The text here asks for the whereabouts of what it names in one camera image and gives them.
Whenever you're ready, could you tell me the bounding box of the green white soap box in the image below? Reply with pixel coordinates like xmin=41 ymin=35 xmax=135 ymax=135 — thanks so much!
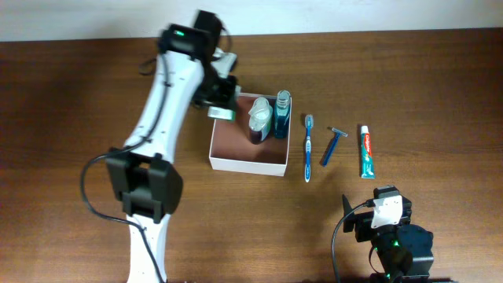
xmin=207 ymin=86 xmax=241 ymax=122

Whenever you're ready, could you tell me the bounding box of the clear pump soap bottle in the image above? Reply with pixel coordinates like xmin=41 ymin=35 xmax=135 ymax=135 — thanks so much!
xmin=248 ymin=97 xmax=273 ymax=145

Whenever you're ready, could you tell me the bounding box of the toothpaste tube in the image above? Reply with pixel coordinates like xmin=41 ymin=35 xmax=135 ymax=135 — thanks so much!
xmin=361 ymin=126 xmax=376 ymax=179

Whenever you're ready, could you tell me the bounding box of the teal mouthwash bottle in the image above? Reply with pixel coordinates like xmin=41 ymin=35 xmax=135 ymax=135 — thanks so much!
xmin=274 ymin=90 xmax=291 ymax=138

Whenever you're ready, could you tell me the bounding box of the blue disposable razor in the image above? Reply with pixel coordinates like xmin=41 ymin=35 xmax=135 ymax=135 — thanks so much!
xmin=321 ymin=127 xmax=348 ymax=167

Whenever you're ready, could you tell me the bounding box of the blue white toothbrush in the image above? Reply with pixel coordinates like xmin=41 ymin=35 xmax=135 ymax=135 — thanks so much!
xmin=304 ymin=114 xmax=314 ymax=182

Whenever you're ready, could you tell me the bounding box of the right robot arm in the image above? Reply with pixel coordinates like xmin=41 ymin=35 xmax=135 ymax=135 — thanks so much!
xmin=342 ymin=189 xmax=434 ymax=283

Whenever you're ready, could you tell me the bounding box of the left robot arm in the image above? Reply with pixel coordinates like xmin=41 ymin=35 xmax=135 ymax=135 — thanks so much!
xmin=105 ymin=10 xmax=240 ymax=282

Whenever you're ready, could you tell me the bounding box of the white cardboard box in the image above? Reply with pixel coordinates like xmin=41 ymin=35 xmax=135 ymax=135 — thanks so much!
xmin=208 ymin=93 xmax=290 ymax=177

